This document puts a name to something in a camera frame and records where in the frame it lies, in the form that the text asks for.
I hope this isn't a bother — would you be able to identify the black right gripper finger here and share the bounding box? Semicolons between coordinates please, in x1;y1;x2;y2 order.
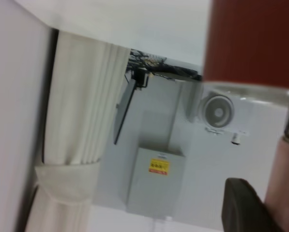
221;178;284;232

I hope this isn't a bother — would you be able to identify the pink handled metal spoon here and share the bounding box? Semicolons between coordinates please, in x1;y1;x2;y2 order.
264;90;289;232

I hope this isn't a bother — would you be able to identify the red ceramic cup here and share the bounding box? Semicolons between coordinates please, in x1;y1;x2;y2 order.
202;0;289;97

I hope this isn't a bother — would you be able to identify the grey metal electrical box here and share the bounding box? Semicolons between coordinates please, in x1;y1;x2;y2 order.
125;146;186;216

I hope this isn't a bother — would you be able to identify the yellow red warning sticker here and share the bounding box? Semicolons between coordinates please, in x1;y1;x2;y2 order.
148;158;169;176

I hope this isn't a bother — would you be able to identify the dark flat monitor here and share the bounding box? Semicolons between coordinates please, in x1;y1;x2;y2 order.
113;77;138;145

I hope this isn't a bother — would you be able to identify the white curtain tieback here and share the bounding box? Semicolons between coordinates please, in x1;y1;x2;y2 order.
34;161;102;206

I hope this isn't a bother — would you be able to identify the white pleated curtain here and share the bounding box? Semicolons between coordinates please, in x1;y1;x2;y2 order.
32;31;132;232

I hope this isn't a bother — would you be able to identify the small white wall fixture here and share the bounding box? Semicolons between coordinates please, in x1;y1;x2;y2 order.
231;132;242;145

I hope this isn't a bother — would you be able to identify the tangled black cable bundle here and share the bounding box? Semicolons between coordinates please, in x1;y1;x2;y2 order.
127;48;203;82

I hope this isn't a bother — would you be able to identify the black monitor mount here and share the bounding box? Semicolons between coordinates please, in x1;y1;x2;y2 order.
134;67;150;89

